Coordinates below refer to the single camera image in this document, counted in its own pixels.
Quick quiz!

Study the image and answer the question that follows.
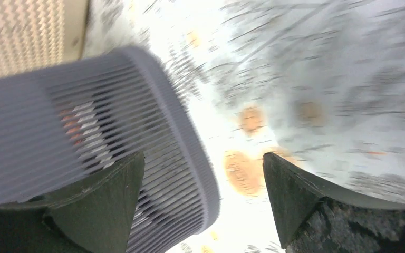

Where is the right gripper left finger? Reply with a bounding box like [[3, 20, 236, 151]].
[[0, 152, 145, 252]]

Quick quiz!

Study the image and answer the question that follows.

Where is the floral patterned table mat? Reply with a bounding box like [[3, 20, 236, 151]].
[[84, 1, 405, 252]]

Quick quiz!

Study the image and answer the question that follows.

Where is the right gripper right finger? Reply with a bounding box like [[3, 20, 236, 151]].
[[263, 152, 405, 252]]

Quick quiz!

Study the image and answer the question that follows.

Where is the grey slatted waste bin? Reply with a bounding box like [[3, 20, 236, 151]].
[[0, 46, 220, 252]]

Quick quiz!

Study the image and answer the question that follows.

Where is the cream perforated plastic basket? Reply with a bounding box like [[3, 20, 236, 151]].
[[0, 0, 89, 77]]

